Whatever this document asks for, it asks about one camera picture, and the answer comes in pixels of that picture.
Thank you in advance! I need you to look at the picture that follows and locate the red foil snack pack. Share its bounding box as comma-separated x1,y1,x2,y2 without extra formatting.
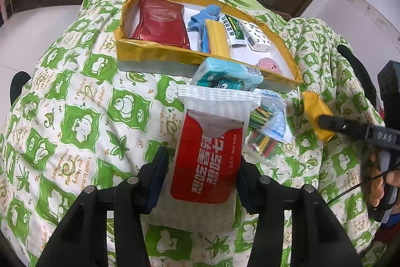
131,0,190,50

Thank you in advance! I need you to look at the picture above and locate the yellow plastic packet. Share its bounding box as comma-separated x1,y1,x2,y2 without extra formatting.
205,19,232,59

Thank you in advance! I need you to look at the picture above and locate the pink fluffy plush ball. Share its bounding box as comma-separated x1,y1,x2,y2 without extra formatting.
256,58,282,75

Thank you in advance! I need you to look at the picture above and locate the bag of coloured sticks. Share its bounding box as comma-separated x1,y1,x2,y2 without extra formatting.
247,89,294,159

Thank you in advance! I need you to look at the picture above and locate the green frog-print quilt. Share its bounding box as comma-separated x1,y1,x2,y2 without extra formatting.
1,0,386,266

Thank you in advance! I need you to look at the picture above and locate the blue cloth toy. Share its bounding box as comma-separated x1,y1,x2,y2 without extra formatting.
187,5,221,54

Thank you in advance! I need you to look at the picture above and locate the teal tissue pack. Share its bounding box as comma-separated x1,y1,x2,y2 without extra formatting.
190,57,264,92

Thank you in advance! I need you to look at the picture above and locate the person's right hand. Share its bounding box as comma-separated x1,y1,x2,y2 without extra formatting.
369,150,400,207

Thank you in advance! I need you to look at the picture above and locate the red white wet wipes pack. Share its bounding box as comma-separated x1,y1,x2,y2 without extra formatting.
146,85,261,232

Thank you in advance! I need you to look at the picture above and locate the black chair back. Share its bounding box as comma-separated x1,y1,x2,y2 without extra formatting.
9,71,31,105

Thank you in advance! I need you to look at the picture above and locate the yellow foil packet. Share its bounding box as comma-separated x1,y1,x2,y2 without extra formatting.
302,92,334,144

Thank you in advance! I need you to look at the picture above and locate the yellow-taped white foam tray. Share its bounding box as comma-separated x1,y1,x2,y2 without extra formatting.
114,0,303,92

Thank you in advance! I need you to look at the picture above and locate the green white sachet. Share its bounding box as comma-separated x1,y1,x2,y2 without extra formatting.
218,14,248,47

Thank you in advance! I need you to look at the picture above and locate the black cable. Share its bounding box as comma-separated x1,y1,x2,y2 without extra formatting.
326,167,400,203

